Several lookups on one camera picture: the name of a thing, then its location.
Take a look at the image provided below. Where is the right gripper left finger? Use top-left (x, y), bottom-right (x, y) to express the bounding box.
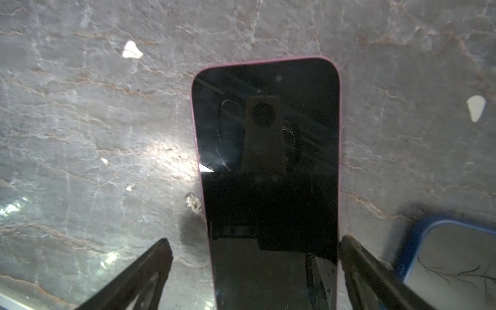
top-left (78, 238), bottom-right (173, 309)

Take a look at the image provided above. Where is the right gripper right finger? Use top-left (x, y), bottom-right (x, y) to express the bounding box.
top-left (339, 235), bottom-right (432, 309)

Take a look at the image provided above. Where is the black phone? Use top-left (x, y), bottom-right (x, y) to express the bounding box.
top-left (395, 216), bottom-right (495, 309)
top-left (191, 56), bottom-right (341, 309)

